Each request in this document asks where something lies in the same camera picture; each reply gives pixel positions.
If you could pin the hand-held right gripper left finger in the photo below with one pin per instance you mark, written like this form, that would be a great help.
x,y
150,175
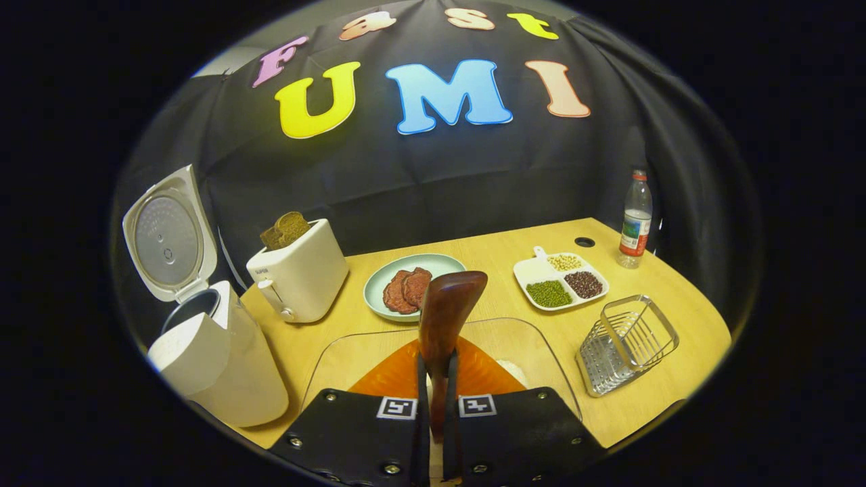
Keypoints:
x,y
352,439

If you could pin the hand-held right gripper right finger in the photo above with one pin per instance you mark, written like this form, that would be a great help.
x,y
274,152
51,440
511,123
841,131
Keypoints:
x,y
521,439

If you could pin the white rice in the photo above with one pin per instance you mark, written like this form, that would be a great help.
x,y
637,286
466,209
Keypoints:
x,y
512,372

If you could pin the white rice cooker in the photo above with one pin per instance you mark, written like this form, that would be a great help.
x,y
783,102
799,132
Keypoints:
x,y
230,365

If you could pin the brown wooden spoon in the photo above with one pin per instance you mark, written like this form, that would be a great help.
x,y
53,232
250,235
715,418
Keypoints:
x,y
446,304

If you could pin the pile of green mung beans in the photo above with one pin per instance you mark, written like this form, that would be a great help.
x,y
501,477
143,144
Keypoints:
x,y
549,294

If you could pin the brown meat slice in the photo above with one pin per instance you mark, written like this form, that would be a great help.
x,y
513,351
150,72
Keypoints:
x,y
419,284
396,294

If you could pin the pile of dark red beans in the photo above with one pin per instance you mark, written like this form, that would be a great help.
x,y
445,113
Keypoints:
x,y
584,285

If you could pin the white toaster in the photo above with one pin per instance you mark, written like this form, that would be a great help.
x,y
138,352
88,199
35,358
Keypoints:
x,y
304,277

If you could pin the white divided dish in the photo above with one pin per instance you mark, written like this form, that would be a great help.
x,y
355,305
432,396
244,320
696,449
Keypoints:
x,y
531,269

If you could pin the pile of yellow soybeans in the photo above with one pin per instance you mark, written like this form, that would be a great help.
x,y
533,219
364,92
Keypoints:
x,y
564,262

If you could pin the pale green plate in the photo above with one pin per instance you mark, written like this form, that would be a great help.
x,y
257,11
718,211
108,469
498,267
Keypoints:
x,y
440,265

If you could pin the brown toast slice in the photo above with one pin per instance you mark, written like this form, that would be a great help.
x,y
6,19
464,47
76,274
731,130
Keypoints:
x,y
270,238
294,226

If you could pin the clear plastic water bottle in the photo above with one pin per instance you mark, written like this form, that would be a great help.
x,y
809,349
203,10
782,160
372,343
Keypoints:
x,y
634,230

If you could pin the black backdrop cloth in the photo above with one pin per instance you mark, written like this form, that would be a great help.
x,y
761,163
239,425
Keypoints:
x,y
440,176

